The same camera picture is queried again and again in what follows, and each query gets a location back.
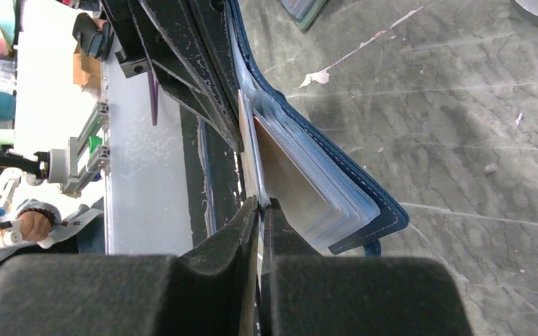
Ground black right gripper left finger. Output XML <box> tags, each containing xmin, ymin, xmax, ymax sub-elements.
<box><xmin>0</xmin><ymin>197</ymin><xmax>258</xmax><ymax>335</ymax></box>

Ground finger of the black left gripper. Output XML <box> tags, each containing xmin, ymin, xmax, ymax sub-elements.
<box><xmin>101</xmin><ymin>0</ymin><xmax>242</xmax><ymax>153</ymax></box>

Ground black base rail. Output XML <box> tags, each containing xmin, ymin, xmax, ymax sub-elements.
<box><xmin>180</xmin><ymin>107</ymin><xmax>242</xmax><ymax>246</ymax></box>

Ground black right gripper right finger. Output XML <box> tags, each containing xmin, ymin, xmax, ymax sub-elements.
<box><xmin>258</xmin><ymin>199</ymin><xmax>472</xmax><ymax>335</ymax></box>

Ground navy blue card holder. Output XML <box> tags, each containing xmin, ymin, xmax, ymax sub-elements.
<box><xmin>228</xmin><ymin>1</ymin><xmax>409</xmax><ymax>256</ymax></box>

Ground aluminium frame rail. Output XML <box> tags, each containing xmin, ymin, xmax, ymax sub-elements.
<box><xmin>60</xmin><ymin>101</ymin><xmax>110</xmax><ymax>198</ymax></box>

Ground person's hand in background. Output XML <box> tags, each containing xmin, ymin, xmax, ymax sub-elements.
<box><xmin>18</xmin><ymin>211</ymin><xmax>53</xmax><ymax>242</ymax></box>

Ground gold vip card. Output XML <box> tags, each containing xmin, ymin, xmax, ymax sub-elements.
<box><xmin>238</xmin><ymin>90</ymin><xmax>270</xmax><ymax>209</ymax></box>

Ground green open card holder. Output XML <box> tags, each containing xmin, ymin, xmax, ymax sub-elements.
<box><xmin>278</xmin><ymin>0</ymin><xmax>327</xmax><ymax>32</ymax></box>

